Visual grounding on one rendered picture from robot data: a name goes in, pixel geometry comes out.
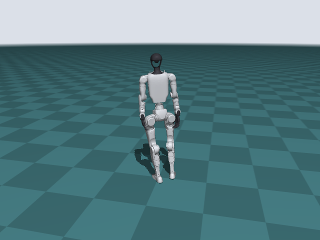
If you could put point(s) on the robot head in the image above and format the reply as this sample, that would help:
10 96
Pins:
156 57

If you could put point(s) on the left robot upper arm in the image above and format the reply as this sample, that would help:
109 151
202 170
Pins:
142 86

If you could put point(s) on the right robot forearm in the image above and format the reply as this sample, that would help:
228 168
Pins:
176 104

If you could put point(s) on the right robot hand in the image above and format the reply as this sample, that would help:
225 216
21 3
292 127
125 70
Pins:
177 120

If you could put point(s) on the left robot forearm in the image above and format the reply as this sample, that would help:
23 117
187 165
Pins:
141 106

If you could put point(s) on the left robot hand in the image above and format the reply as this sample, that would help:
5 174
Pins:
143 122

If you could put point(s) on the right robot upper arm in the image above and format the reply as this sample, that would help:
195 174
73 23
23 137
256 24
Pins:
173 85

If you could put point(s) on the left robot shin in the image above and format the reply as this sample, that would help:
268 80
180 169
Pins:
155 158

